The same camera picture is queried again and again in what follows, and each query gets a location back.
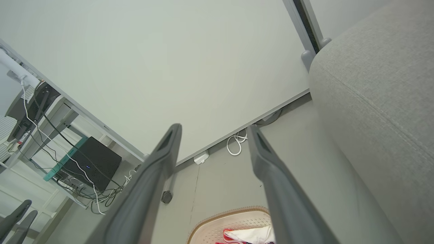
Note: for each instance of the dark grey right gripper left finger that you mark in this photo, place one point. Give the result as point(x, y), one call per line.
point(142, 203)

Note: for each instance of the black round caster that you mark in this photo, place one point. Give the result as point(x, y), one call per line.
point(167, 197)

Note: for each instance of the black computer case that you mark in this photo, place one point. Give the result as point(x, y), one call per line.
point(95, 162)

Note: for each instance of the teal shelf edge strip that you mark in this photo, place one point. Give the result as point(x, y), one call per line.
point(64, 159)

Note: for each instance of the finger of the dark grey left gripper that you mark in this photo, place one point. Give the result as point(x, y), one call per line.
point(15, 215)
point(25, 227)

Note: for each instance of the white power adapter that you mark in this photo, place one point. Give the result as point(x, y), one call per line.
point(201, 158)

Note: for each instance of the white and red cloth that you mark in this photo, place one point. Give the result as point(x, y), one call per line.
point(251, 235)

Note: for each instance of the black monitor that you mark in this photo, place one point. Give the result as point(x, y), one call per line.
point(34, 108)

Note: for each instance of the grey fabric sofa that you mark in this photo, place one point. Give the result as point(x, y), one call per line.
point(373, 118)

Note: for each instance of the white desk frame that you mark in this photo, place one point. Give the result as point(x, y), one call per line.
point(17, 69)

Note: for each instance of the cream perforated laundry basket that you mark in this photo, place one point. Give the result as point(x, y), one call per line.
point(210, 234)

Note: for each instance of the grey partition frame post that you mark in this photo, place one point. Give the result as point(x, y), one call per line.
point(301, 20)

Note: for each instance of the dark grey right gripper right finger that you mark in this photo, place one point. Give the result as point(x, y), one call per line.
point(288, 210)

